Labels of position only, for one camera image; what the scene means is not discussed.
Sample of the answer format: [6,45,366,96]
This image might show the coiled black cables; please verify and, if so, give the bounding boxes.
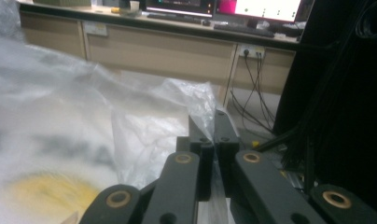
[354,0,377,41]

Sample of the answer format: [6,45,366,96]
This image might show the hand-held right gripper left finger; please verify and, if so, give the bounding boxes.
[176,115,216,202]

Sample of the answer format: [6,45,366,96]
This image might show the light wooden desk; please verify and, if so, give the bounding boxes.
[18,1,303,108]

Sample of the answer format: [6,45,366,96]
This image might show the yellow round object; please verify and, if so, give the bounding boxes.
[6,172,101,224]

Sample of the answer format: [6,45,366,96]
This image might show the white power outlet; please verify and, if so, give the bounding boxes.
[238,44,266,60]

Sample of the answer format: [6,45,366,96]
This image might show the bright white computer monitor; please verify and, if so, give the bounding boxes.
[216,0,303,24]

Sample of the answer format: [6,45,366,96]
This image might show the black hanging cables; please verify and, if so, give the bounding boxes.
[226,50,277,135]

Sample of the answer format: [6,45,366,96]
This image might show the dark computer monitor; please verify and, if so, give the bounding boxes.
[145,0,216,19]

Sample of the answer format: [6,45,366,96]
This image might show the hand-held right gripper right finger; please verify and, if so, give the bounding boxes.
[214,108,241,199]

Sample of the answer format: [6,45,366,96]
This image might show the black keyboard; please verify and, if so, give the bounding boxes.
[147,12,203,25]
[213,23,276,39]

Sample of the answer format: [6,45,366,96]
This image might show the clear plastic bag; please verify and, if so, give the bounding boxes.
[0,0,221,224]

